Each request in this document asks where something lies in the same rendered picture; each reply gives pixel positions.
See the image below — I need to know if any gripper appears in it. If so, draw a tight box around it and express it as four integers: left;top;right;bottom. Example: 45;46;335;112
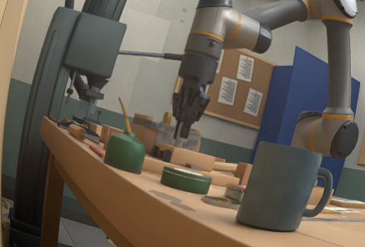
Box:
171;53;219;140

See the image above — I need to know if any grey metal lock case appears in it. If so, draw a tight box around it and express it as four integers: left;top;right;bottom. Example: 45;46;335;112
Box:
156;120;203;154

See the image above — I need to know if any wooden lock test base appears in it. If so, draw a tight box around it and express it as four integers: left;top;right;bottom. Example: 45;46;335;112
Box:
142;141;217;174

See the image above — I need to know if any dark keeper block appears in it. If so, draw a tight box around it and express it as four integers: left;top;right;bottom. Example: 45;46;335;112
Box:
150;144;173;163

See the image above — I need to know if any wooden out-tray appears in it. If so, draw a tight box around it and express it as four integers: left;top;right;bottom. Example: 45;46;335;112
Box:
307;185;335;206

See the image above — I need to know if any cork notice board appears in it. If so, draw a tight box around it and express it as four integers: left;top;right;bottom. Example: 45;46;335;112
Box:
170;48;278;131

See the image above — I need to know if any green round tin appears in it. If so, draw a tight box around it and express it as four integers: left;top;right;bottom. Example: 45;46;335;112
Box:
160;165;213;195

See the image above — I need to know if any green oil can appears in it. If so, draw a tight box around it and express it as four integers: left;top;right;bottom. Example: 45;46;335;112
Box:
102;97;147;175

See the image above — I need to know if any light wooden block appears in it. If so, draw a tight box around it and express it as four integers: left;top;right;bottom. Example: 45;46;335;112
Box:
100;123;125;149

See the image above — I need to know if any small open grey tin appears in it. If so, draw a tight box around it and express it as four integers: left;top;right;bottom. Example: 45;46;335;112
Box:
224;183;247;203

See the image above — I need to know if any grey round tin lid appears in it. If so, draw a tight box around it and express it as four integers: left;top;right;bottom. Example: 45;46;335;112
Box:
201;194;241;210

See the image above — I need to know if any red pencil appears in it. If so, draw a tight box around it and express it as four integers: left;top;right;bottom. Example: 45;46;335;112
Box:
88;144;106;158

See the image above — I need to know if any grey-blue mug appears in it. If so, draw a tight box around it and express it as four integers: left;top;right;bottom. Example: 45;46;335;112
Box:
235;140;334;233

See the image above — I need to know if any grey-green drill press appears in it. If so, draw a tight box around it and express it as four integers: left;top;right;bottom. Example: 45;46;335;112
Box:
13;0;184;247

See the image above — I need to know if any white paper sheet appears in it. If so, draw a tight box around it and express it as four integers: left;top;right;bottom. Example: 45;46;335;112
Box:
323;205;363;215

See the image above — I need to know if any steel ruler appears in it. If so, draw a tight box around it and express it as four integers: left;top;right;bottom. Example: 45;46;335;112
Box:
301;215;365;224

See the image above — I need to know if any brown cardboard box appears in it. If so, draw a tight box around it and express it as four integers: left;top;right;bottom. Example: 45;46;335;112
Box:
0;196;13;247

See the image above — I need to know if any wooden handled chisel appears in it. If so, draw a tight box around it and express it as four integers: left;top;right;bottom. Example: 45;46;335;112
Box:
67;123;102;145

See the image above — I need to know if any wooden door frame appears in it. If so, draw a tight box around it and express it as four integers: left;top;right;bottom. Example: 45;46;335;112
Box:
0;0;38;174

